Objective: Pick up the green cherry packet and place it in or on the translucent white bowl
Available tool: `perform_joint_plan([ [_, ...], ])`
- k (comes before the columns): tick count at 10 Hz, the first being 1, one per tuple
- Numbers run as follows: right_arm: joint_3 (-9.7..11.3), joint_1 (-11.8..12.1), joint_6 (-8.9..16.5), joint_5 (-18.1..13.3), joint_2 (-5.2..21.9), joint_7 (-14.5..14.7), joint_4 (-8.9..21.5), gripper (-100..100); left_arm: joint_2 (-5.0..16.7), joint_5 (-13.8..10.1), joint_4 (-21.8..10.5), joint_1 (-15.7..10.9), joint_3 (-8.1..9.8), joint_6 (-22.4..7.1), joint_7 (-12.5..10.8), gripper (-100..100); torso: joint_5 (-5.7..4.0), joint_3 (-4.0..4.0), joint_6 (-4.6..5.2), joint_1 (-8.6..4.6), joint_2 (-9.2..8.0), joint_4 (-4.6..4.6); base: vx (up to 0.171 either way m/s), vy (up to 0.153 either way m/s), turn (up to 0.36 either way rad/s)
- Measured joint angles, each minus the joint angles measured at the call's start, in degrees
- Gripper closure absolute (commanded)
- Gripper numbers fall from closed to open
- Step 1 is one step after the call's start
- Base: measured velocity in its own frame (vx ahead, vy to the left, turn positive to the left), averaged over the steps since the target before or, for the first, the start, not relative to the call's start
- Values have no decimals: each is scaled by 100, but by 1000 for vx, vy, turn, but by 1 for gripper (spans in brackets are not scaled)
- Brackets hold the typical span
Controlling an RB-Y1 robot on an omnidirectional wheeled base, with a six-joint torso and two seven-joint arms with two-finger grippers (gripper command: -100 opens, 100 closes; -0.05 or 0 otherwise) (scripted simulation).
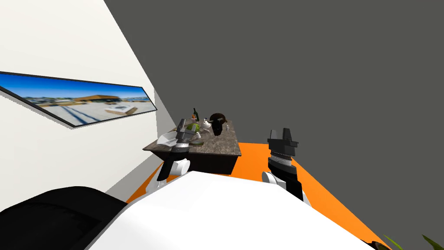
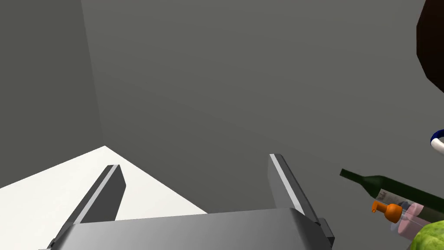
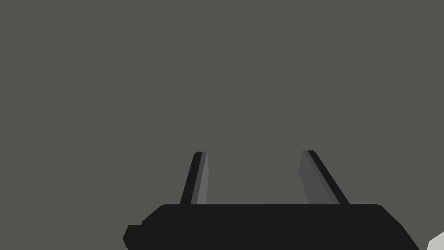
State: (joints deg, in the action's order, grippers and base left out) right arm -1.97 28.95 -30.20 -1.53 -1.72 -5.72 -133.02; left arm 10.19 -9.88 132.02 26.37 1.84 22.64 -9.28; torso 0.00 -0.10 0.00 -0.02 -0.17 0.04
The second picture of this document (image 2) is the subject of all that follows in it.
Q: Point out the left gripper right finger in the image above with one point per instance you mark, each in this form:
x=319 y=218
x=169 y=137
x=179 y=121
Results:
x=286 y=187

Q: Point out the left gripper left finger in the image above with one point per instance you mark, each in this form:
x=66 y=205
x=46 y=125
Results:
x=100 y=199

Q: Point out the dark green wine bottle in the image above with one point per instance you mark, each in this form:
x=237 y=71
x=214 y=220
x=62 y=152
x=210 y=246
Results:
x=388 y=185

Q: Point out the pink orange-capped pump bottle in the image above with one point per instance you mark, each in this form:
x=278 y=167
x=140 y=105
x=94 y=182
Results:
x=399 y=213

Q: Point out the green lettuce head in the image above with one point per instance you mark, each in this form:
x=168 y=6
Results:
x=430 y=238

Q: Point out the blue and white mug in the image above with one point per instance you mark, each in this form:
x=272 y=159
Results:
x=437 y=143

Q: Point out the dark brown rounded object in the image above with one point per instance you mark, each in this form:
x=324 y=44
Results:
x=432 y=45

